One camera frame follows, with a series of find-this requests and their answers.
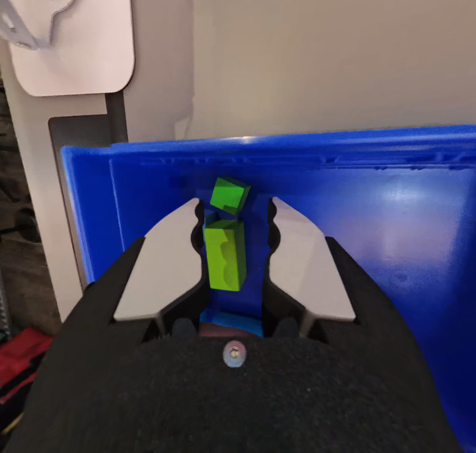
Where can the blue plastic bin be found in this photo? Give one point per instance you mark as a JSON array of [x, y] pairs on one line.
[[387, 222]]

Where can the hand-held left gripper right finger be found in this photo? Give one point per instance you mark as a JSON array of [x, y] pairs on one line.
[[309, 271]]

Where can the red bag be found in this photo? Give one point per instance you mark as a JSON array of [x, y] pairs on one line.
[[22, 364]]

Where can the small green wooden block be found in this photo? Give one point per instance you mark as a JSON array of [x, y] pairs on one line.
[[229, 195]]

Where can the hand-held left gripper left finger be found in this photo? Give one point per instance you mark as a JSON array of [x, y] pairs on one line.
[[160, 268]]

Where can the long green wooden block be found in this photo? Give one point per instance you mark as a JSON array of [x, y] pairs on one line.
[[225, 256]]

